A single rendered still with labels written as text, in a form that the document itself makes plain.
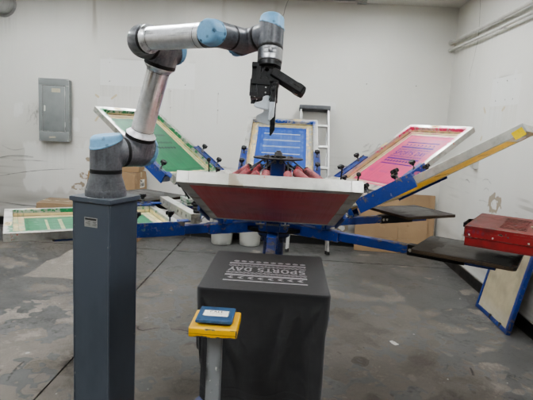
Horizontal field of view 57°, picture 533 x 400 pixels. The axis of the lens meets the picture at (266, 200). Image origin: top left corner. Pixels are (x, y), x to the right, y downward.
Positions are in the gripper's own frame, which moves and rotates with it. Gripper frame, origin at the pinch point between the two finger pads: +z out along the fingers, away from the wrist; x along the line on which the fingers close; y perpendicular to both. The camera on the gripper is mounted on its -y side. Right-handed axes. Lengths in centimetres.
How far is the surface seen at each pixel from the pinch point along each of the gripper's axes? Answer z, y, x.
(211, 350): 64, 13, -1
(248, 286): 46, 6, -30
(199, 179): 14.3, 22.0, -10.8
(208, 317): 55, 14, 3
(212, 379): 72, 12, -4
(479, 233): 19, -90, -77
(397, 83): -196, -134, -436
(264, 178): 12.8, 1.8, -10.9
